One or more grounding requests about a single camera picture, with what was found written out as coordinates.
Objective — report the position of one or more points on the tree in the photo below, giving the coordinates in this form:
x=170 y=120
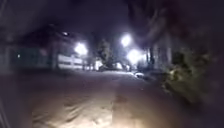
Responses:
x=105 y=55

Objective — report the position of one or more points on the dark asphalt road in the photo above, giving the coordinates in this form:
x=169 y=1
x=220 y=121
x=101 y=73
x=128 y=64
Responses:
x=83 y=96

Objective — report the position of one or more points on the bright street lamp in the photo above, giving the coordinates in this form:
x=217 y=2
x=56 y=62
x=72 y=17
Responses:
x=134 y=56
x=81 y=49
x=126 y=40

